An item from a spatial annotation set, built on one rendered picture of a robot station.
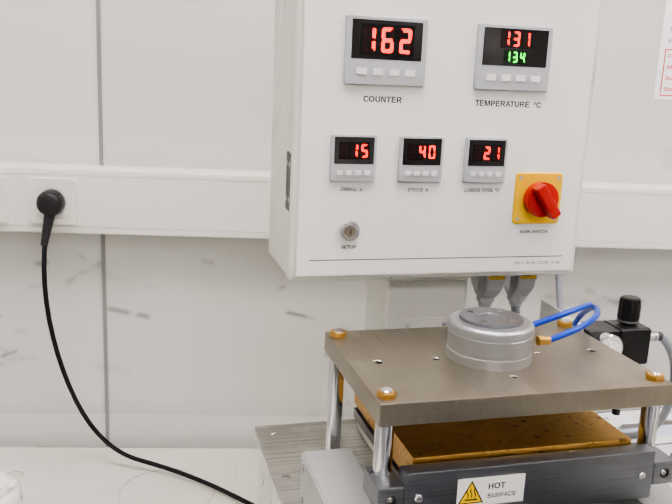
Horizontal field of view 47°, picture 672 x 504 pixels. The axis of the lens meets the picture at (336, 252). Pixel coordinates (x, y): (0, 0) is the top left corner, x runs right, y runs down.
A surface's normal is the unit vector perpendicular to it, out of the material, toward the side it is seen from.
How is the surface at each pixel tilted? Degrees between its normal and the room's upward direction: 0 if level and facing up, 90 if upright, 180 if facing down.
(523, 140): 90
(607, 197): 90
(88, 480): 0
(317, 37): 90
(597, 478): 90
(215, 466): 0
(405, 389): 0
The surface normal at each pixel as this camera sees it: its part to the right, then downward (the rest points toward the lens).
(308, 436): 0.04, -0.98
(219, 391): 0.07, 0.22
